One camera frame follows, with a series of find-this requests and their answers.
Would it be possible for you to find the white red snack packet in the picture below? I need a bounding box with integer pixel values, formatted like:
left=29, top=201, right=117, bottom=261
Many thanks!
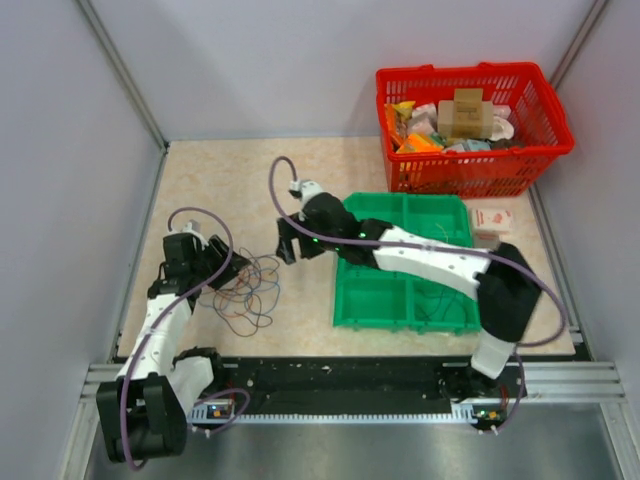
left=470, top=208, right=515, bottom=235

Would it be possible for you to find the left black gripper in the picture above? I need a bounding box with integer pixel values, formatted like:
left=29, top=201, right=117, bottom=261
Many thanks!
left=190, top=235, right=250, bottom=290

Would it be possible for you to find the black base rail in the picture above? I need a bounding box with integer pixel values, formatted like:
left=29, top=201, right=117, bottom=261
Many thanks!
left=199, top=355, right=481, bottom=416

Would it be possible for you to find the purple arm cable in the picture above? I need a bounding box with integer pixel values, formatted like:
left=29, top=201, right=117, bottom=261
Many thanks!
left=268, top=156, right=568, bottom=347
left=119, top=206, right=234, bottom=471

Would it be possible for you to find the brown cardboard box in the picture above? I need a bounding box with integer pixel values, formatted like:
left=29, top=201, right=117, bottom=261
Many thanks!
left=437, top=88, right=494, bottom=139

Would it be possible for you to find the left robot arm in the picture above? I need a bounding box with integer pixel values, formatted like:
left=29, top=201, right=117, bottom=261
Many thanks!
left=95, top=220, right=249, bottom=470

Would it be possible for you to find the orange snack packet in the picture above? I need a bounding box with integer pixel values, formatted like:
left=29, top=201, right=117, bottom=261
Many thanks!
left=396, top=133, right=444, bottom=154

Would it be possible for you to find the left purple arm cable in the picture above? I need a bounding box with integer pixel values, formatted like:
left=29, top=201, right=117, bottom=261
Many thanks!
left=119, top=206, right=234, bottom=471

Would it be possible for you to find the grey red packet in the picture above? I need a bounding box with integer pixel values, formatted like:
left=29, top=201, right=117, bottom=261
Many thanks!
left=473, top=232, right=501, bottom=250

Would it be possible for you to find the dark wire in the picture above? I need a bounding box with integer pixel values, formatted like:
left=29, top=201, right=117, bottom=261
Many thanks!
left=417, top=289, right=476, bottom=322

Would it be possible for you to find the red plastic basket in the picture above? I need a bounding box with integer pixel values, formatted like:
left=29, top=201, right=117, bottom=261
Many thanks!
left=375, top=62, right=575, bottom=198

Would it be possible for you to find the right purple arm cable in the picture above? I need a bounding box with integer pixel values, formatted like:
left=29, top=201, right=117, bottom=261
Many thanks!
left=268, top=156, right=568, bottom=347

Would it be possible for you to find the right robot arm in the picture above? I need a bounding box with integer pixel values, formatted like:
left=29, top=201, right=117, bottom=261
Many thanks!
left=276, top=180, right=542, bottom=400

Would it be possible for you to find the yellow snack packet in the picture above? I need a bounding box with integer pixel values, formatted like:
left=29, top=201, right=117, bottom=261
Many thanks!
left=391, top=101, right=415, bottom=121

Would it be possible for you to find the green compartment tray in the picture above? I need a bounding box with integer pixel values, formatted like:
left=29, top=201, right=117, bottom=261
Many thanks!
left=333, top=192, right=481, bottom=335

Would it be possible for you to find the cable bundle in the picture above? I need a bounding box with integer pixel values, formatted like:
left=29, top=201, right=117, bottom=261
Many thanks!
left=197, top=246, right=281, bottom=339

